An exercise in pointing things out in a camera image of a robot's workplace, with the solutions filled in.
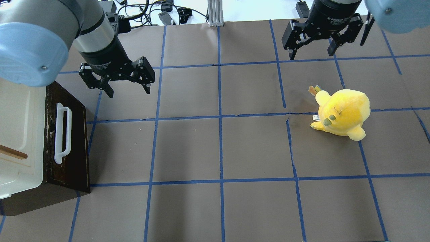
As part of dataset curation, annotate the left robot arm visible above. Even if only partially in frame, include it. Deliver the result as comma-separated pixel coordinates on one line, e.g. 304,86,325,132
0,0,155,98

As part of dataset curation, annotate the aluminium frame post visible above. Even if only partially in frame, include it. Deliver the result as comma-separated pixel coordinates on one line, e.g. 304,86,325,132
207,0,224,27

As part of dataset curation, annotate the dark wooden drawer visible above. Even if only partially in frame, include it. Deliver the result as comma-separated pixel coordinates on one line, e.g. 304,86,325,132
43,82,90,194

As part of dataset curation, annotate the dark wooden drawer cabinet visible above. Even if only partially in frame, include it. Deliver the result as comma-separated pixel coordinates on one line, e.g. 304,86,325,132
1,183,91,216

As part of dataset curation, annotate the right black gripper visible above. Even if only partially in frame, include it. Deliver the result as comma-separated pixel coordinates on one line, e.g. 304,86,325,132
282,0,363,61

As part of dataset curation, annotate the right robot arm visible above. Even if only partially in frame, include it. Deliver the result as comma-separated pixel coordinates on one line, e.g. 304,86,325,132
282,0,430,60

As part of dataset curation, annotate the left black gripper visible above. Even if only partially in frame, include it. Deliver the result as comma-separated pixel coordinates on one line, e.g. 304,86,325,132
79,36,156,98

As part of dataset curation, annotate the white plastic storage box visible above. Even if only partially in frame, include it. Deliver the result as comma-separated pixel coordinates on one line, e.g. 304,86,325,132
0,79,46,199

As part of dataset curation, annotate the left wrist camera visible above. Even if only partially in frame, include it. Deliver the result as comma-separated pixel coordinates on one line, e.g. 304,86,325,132
105,12,131,34

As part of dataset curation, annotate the yellow plush dinosaur toy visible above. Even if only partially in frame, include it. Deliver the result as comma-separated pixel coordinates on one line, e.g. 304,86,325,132
308,85,371,141

